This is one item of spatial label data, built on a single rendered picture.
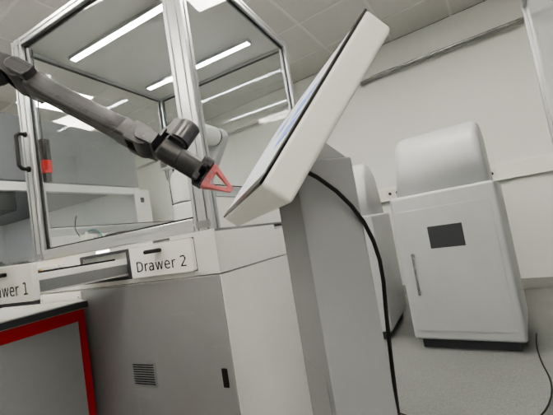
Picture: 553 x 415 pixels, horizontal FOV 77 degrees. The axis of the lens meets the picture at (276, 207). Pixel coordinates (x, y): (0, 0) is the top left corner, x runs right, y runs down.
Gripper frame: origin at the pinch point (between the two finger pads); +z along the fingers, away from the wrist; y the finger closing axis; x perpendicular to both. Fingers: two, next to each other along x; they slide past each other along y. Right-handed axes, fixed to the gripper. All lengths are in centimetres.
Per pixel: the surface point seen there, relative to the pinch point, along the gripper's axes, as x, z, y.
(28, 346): 73, -31, 49
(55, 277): 46, -32, 32
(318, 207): 0.2, 15.9, -29.1
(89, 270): 41, -26, 40
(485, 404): 15, 145, 48
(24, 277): 48, -38, 27
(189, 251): 19.3, -0.6, 29.0
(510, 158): -199, 213, 175
